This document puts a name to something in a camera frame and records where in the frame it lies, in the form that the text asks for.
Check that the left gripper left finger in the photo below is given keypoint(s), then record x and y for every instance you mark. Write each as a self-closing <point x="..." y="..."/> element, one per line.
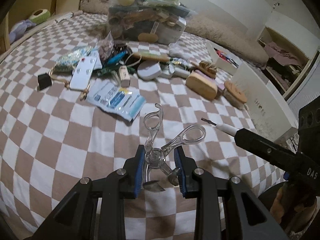
<point x="95" y="206"/>

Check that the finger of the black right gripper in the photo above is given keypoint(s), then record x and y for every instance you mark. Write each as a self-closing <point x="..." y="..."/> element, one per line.
<point x="298" y="167"/>

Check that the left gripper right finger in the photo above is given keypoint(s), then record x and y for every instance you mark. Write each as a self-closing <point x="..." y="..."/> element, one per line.
<point x="225" y="208"/>

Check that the clear plastic bin of clutter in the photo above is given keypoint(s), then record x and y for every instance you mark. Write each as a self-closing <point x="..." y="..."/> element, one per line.
<point x="151" y="21"/>

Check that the large white storage box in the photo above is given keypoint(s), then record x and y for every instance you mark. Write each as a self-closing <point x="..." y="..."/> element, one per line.
<point x="270" y="113"/>

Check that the open closet with clothes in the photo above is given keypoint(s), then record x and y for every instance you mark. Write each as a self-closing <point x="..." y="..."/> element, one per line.
<point x="293" y="53"/>

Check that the round cork lid jar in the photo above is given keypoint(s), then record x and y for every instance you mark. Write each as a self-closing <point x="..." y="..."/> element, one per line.
<point x="234" y="95"/>

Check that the small white tray of pens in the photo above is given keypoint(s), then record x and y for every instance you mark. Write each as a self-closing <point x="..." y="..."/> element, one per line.
<point x="223" y="58"/>

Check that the oval wooden box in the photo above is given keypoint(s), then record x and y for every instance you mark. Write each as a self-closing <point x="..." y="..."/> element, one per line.
<point x="201" y="85"/>

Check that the blue white medicine packet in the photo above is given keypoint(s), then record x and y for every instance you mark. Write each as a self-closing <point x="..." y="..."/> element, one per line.
<point x="116" y="100"/>

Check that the beige duvet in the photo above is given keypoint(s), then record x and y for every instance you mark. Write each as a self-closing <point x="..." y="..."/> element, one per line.
<point x="237" y="42"/>

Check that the black binder clip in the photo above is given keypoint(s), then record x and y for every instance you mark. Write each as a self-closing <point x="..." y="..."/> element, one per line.
<point x="44" y="81"/>

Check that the white crumpled cloth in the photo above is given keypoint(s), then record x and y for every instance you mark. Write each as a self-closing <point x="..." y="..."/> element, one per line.
<point x="175" y="50"/>

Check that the purple plush toy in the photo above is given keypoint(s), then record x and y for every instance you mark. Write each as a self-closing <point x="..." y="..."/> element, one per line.
<point x="19" y="29"/>

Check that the green avocado plush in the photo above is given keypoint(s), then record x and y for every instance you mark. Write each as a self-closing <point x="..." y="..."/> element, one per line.
<point x="40" y="16"/>

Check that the wooden shelf headboard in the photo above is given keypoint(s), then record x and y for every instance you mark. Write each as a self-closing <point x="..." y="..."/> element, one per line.
<point x="22" y="9"/>

